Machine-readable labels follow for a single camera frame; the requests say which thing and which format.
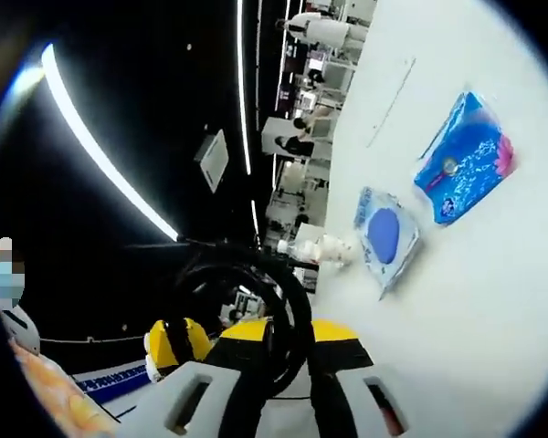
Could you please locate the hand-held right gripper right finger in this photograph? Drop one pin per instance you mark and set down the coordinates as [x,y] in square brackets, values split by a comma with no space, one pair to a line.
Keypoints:
[347,356]

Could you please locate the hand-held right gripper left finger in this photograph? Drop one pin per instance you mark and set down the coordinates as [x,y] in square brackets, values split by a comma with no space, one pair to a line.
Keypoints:
[196,401]

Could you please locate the white paper cup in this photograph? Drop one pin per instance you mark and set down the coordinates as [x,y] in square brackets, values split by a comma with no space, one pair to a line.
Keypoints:
[342,251]

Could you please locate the clear plastic water bottle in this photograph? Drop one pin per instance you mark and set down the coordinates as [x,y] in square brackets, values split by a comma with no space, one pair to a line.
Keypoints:
[303,250]

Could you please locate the clear blue mask packet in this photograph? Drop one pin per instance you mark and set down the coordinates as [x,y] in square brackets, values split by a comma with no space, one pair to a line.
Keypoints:
[386,237]

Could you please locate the blue tissue pack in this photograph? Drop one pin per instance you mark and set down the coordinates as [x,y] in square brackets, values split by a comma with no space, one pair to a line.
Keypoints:
[466,169]

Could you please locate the blue white printed board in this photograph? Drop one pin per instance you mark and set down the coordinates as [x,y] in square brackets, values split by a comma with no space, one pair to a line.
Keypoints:
[114,378]

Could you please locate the person's white orange shirt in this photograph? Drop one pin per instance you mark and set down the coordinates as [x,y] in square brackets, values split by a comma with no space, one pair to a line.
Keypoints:
[55,392]

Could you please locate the white round table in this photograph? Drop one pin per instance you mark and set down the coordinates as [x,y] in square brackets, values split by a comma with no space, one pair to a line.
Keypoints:
[461,310]

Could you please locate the white chest device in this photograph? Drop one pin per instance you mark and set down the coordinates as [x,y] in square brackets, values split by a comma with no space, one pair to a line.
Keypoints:
[23,328]

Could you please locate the white ceiling air conditioner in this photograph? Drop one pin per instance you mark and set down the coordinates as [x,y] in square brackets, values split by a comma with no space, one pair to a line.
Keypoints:
[211,159]

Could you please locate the wide ceiling light strip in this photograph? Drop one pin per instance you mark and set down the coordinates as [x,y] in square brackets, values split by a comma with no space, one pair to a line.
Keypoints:
[105,146]

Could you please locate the thin ceiling light strip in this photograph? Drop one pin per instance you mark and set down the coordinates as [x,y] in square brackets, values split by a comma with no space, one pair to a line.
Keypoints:
[244,100]

